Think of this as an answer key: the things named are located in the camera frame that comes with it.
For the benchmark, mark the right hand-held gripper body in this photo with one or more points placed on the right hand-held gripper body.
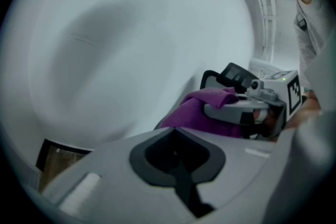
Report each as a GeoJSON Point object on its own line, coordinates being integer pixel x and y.
{"type": "Point", "coordinates": [278, 89]}

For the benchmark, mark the person's grey printed shirt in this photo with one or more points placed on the person's grey printed shirt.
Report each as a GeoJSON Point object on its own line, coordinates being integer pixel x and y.
{"type": "Point", "coordinates": [315, 29]}

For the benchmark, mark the person's right forearm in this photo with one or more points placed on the person's right forearm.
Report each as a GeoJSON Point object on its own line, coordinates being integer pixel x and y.
{"type": "Point", "coordinates": [307, 112]}

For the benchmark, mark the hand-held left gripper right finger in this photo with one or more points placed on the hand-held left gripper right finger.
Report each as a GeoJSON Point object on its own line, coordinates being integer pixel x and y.
{"type": "Point", "coordinates": [249, 165]}

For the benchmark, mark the black clip-on microphone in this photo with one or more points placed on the black clip-on microphone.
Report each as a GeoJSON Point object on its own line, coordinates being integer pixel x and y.
{"type": "Point", "coordinates": [301, 23]}

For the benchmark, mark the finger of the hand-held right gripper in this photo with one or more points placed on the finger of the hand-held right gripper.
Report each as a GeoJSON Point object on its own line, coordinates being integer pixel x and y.
{"type": "Point", "coordinates": [231, 112]}

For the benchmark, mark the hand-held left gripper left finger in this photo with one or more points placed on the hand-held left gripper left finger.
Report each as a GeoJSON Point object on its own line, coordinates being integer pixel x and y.
{"type": "Point", "coordinates": [105, 165]}

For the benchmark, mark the bundle of white ceiling pipes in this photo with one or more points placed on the bundle of white ceiling pipes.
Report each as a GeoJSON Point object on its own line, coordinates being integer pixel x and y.
{"type": "Point", "coordinates": [266, 23]}

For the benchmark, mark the purple knitted cloth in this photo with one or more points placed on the purple knitted cloth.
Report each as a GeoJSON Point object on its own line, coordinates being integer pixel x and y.
{"type": "Point", "coordinates": [194, 112]}

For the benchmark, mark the person's right hand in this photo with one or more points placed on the person's right hand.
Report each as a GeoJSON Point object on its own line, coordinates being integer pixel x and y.
{"type": "Point", "coordinates": [269, 126]}

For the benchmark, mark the black baseboard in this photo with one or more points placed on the black baseboard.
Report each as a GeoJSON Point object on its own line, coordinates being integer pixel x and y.
{"type": "Point", "coordinates": [41, 154]}

